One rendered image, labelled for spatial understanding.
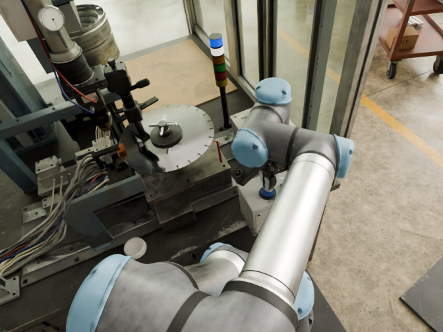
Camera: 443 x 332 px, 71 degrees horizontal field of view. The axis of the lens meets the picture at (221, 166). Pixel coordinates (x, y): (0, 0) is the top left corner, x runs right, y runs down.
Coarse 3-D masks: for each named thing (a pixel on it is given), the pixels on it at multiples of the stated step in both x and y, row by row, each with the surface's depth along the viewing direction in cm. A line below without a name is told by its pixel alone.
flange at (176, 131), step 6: (168, 126) 105; (174, 126) 107; (180, 126) 107; (150, 132) 107; (156, 132) 106; (168, 132) 103; (174, 132) 105; (180, 132) 105; (150, 138) 105; (156, 138) 104; (162, 138) 104; (168, 138) 103; (174, 138) 103; (156, 144) 103; (162, 144) 102; (168, 144) 102
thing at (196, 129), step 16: (144, 112) 116; (160, 112) 115; (176, 112) 114; (192, 112) 112; (144, 128) 110; (192, 128) 107; (208, 128) 106; (128, 144) 105; (144, 144) 105; (176, 144) 103; (192, 144) 102; (208, 144) 101; (128, 160) 101; (144, 160) 100; (160, 160) 99; (176, 160) 98; (192, 160) 97
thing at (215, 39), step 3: (213, 33) 105; (216, 33) 105; (219, 33) 105; (210, 36) 104; (213, 36) 104; (216, 36) 104; (219, 36) 103; (210, 39) 103; (213, 39) 103; (216, 39) 102; (219, 39) 103; (210, 42) 104; (213, 42) 104; (216, 42) 103; (219, 42) 104; (222, 42) 105; (210, 45) 106; (213, 45) 105; (216, 45) 104; (219, 45) 105
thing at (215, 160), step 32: (32, 0) 64; (64, 32) 72; (64, 64) 75; (64, 96) 78; (96, 96) 83; (224, 160) 109; (96, 192) 87; (128, 192) 92; (160, 192) 103; (192, 192) 108; (224, 192) 112; (32, 224) 113; (96, 224) 96; (128, 224) 108; (160, 224) 99; (64, 256) 102
